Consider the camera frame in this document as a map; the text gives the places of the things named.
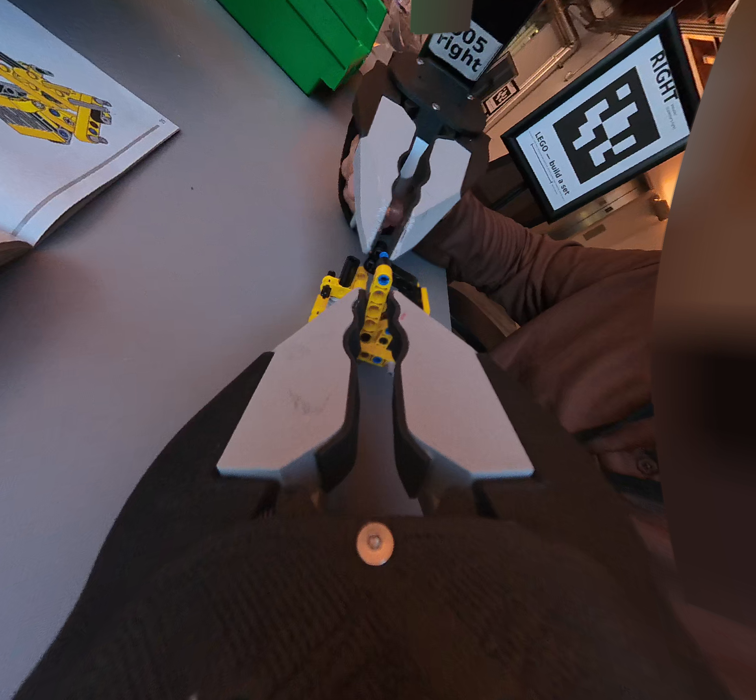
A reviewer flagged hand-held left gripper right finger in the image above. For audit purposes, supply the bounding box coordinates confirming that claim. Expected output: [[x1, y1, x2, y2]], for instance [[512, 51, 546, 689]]
[[390, 291, 536, 503]]

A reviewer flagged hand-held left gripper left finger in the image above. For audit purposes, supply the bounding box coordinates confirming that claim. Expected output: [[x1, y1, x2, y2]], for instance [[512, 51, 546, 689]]
[[216, 291, 361, 491]]

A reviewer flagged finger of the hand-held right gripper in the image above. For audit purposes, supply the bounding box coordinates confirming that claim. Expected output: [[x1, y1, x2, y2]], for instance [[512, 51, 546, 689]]
[[351, 95, 419, 254], [390, 136, 472, 262]]

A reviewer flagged yellow lego model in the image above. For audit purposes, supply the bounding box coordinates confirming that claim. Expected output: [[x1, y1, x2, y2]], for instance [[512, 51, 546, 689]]
[[307, 251, 432, 369]]

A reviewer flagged lego instruction booklet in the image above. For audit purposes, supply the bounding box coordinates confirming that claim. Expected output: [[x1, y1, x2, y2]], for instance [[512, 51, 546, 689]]
[[0, 0, 181, 266]]

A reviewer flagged person's right hand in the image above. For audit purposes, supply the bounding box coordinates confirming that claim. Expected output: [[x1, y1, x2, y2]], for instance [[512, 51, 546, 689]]
[[339, 136, 359, 222]]

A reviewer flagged small printed tag marker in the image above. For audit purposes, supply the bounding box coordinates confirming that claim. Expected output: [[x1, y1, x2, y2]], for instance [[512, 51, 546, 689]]
[[481, 80, 521, 116]]

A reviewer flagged black framed tag sign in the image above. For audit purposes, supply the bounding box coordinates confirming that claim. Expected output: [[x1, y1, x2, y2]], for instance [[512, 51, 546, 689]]
[[501, 7, 704, 225]]

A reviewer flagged green plastic bin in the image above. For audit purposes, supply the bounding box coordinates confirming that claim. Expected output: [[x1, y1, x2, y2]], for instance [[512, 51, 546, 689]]
[[162, 0, 389, 96]]

